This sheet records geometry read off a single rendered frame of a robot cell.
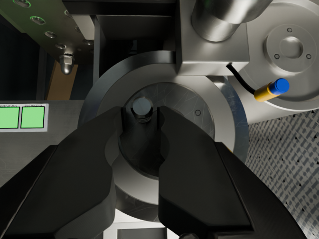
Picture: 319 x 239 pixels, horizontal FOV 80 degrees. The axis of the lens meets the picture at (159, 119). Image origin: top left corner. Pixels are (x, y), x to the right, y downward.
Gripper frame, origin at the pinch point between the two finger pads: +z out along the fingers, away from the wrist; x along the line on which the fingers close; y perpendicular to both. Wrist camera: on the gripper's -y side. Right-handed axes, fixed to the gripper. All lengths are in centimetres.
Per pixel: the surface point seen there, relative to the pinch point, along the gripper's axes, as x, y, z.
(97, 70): -4.1, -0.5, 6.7
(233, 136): 7.3, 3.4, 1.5
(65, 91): -87, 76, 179
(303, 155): 19.5, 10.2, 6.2
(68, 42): -17.2, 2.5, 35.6
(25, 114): -29.9, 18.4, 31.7
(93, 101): -4.2, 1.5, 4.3
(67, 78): -84, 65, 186
